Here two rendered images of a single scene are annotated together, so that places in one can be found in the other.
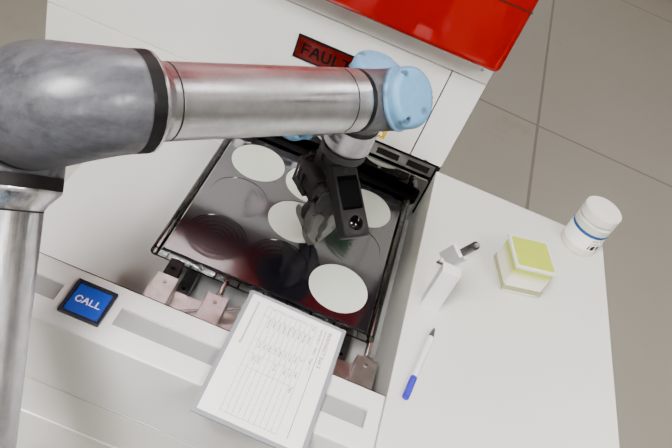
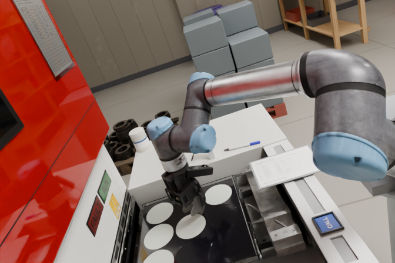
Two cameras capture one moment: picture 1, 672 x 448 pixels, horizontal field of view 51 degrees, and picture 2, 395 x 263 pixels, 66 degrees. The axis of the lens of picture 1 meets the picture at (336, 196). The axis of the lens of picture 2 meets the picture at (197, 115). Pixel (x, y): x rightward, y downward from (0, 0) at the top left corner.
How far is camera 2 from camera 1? 1.07 m
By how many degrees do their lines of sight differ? 72
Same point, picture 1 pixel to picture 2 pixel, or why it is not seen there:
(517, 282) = not seen: hidden behind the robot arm
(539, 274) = not seen: hidden behind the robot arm
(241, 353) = (290, 174)
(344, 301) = (223, 189)
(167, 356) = (316, 189)
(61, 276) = (328, 242)
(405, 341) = (236, 152)
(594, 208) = (137, 131)
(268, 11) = (76, 239)
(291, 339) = (268, 169)
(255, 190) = (181, 251)
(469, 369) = (231, 140)
